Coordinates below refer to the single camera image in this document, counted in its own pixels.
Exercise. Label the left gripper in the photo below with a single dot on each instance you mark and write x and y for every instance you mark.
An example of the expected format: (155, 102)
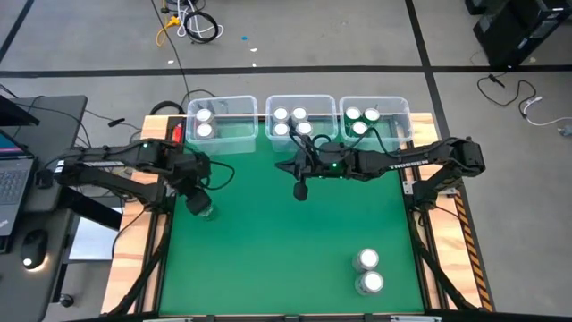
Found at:
(192, 172)

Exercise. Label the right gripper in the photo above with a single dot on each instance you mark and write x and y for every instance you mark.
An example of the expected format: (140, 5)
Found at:
(326, 161)

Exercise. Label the silver can pair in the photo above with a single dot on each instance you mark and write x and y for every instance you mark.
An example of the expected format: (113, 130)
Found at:
(281, 129)

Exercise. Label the clear plastic bin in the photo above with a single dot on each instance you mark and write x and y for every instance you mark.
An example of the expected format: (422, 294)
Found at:
(322, 138)
(237, 134)
(393, 134)

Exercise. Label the silver Diet Coke can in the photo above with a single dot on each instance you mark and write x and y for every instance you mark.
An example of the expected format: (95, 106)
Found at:
(204, 115)
(372, 282)
(368, 258)
(204, 130)

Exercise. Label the green Sprite can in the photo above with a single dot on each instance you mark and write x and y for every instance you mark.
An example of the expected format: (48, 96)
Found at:
(353, 113)
(372, 115)
(211, 213)
(359, 128)

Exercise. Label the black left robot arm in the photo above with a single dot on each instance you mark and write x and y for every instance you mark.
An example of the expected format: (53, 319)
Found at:
(116, 156)

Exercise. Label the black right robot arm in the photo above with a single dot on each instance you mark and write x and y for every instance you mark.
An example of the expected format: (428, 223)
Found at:
(411, 161)

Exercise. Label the green table mat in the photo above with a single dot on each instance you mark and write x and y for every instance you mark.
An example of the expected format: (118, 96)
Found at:
(286, 250)

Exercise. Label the black plug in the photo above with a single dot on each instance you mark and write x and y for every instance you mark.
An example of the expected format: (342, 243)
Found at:
(116, 122)

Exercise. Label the black desk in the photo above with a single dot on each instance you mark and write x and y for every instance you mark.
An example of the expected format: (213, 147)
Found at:
(58, 125)

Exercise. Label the small black device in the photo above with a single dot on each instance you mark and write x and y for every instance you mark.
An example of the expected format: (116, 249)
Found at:
(42, 179)

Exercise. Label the black computer mouse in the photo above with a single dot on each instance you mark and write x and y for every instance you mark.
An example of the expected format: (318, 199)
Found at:
(33, 246)

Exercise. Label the black desk caster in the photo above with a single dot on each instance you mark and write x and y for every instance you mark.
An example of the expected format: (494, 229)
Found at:
(67, 300)

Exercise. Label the laptop computer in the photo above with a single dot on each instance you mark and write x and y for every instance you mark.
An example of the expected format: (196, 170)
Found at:
(13, 188)

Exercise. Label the black monitor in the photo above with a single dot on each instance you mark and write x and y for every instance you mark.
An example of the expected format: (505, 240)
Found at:
(13, 114)

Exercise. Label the yellow black hazard tape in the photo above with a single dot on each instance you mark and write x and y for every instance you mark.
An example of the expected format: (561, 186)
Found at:
(475, 259)

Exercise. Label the black computer tower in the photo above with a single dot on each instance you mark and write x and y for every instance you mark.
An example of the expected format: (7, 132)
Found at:
(514, 36)

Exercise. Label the grey plug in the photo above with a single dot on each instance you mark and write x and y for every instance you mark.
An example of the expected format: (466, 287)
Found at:
(566, 130)

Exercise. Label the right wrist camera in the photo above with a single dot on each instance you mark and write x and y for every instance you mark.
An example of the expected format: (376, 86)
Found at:
(300, 191)

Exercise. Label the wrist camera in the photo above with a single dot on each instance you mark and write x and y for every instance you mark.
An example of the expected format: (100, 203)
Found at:
(198, 203)
(300, 191)

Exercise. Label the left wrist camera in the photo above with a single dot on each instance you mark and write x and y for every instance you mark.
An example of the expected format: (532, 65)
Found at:
(198, 203)

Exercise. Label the white metal bracket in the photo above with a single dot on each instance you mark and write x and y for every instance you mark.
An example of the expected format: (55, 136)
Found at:
(409, 188)

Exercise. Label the black metal rig frame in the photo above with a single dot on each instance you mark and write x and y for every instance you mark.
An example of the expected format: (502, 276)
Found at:
(428, 295)

